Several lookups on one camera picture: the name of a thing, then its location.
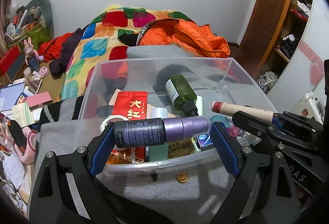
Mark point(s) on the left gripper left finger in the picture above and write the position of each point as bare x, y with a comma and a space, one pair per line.
51, 200

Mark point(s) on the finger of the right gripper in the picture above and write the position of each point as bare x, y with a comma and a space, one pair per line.
253, 125
300, 118

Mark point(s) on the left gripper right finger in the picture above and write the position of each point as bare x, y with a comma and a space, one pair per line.
277, 199

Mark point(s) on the teal tape roll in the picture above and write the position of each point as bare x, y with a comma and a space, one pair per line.
220, 118

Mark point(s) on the beige tube red cap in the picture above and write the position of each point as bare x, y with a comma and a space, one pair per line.
230, 109

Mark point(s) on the blue card box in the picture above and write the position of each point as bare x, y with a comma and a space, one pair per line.
203, 142

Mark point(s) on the dark green spray bottle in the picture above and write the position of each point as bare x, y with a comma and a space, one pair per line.
181, 95

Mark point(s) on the brown eraser box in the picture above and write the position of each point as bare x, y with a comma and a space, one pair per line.
180, 149

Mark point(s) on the turquoise lotion bottle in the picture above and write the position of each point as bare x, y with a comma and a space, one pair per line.
158, 151

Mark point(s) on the purple black spray bottle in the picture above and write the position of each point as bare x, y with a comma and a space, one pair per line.
141, 133

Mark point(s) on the red tea packet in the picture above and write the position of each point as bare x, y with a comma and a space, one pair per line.
133, 106

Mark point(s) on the white gauze bandage roll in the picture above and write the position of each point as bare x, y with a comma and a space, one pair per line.
111, 119

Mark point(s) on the small gold coin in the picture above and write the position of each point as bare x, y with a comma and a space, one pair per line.
182, 178

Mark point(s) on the pink flat box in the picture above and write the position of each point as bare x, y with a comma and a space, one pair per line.
39, 99

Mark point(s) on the clear plastic storage bin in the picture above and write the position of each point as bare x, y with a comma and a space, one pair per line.
213, 79

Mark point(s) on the blue white notebook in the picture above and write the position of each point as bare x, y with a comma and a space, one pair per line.
9, 95

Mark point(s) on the orange puffer jacket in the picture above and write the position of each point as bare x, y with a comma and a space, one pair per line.
197, 40

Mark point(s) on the wooden door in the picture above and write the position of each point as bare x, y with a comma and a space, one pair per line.
260, 30

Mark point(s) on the pink rabbit toy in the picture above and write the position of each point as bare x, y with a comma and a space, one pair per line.
32, 58

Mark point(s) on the red clothing pile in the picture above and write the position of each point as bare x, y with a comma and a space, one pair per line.
52, 49

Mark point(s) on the red gift box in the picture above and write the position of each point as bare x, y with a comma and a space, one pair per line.
6, 61

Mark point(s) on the colourful patchwork quilt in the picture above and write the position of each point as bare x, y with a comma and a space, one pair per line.
100, 42

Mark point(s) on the green gift box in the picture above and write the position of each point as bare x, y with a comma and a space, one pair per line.
39, 35

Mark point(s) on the grey green plush cushion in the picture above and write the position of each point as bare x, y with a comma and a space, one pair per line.
42, 11

